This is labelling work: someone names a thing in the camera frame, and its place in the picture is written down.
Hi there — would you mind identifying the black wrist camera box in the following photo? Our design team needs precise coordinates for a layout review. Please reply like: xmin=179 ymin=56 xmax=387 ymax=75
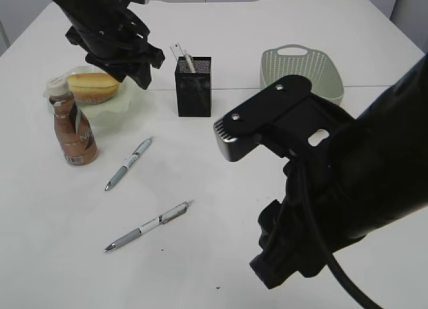
xmin=213 ymin=75 xmax=353 ymax=162

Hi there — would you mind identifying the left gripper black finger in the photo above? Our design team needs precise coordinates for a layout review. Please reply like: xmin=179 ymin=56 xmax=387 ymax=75
xmin=126 ymin=63 xmax=152 ymax=90
xmin=98 ymin=63 xmax=127 ymax=82

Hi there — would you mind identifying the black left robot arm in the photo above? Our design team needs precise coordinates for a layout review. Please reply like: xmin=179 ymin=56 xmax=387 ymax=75
xmin=51 ymin=0 xmax=165 ymax=90

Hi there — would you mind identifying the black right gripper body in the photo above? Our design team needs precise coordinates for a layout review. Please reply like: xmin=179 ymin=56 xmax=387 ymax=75
xmin=250 ymin=150 xmax=368 ymax=289

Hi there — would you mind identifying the black mesh pen holder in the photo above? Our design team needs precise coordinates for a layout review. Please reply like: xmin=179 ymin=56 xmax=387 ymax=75
xmin=175 ymin=56 xmax=212 ymax=117

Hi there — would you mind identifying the grey grip white pen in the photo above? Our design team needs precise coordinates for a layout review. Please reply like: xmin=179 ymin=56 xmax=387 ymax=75
xmin=104 ymin=136 xmax=153 ymax=191

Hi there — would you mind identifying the golden bread roll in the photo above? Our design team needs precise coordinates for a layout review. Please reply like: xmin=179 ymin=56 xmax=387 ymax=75
xmin=67 ymin=73 xmax=120 ymax=104

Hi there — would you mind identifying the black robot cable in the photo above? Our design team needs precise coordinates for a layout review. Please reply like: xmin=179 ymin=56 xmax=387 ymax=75
xmin=263 ymin=161 xmax=382 ymax=309

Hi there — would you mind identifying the cream grip white pen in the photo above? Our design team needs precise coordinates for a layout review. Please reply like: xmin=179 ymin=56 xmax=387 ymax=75
xmin=184 ymin=52 xmax=197 ymax=74

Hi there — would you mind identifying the clear plastic ruler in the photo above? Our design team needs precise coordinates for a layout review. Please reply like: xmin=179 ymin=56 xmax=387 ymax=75
xmin=170 ymin=43 xmax=185 ymax=61

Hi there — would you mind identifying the brown Nescafe coffee bottle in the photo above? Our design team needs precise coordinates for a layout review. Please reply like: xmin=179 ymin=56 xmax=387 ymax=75
xmin=46 ymin=77 xmax=98 ymax=166

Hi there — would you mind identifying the frosted green glass plate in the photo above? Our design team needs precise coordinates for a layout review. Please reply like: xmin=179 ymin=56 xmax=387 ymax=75
xmin=43 ymin=65 xmax=146 ymax=126

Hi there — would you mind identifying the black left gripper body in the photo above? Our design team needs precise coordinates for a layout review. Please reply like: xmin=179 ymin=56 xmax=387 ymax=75
xmin=64 ymin=4 xmax=165 ymax=69

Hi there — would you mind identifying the pale green plastic basket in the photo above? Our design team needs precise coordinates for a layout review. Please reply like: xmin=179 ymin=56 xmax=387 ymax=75
xmin=259 ymin=44 xmax=344 ymax=106

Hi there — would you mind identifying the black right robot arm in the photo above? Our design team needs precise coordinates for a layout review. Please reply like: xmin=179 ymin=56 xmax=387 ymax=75
xmin=250 ymin=58 xmax=427 ymax=289

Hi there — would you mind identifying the lilac grip white pen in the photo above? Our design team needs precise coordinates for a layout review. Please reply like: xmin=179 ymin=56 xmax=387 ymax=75
xmin=103 ymin=199 xmax=195 ymax=253

